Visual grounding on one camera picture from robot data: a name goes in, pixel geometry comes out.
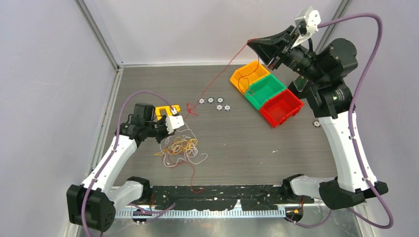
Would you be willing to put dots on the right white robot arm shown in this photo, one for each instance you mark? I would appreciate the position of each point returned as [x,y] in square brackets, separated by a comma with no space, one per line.
[330,100]

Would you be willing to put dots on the green plastic bin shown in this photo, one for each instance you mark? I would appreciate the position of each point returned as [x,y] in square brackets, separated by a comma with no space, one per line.
[263,90]

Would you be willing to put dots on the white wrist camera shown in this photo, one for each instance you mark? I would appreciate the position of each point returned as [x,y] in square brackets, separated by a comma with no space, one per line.
[306,24]
[173,123]

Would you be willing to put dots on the orange plastic bin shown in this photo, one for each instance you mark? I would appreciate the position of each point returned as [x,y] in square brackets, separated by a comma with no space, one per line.
[247,75]

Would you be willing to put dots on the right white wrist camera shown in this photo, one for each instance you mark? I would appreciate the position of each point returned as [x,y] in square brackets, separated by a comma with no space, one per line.
[306,24]

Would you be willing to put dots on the poker chip near right arm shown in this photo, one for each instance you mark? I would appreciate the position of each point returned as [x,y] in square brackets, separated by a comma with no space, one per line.
[316,123]

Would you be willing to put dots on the red plastic bin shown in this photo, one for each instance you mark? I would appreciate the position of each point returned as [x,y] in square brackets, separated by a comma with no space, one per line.
[280,108]

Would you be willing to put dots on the yellow triangular plastic stand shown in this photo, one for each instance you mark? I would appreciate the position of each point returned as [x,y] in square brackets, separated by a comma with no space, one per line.
[166,110]

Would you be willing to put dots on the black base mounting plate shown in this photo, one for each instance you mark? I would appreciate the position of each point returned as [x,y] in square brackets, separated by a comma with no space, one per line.
[219,197]

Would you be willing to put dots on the white perforated cable duct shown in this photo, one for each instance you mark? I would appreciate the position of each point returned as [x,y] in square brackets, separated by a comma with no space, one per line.
[183,214]

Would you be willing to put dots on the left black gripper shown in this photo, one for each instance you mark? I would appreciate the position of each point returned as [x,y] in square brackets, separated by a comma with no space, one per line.
[165,134]

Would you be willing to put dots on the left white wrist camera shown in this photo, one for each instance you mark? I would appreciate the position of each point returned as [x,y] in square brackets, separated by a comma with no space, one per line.
[173,123]

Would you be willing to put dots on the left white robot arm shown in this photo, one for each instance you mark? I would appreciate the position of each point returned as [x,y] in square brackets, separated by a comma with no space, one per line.
[94,203]

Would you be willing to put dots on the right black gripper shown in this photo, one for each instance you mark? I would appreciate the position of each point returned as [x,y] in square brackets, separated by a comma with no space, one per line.
[268,50]

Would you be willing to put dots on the black stand with green display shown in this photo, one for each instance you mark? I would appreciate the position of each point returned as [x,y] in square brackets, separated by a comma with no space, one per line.
[300,86]

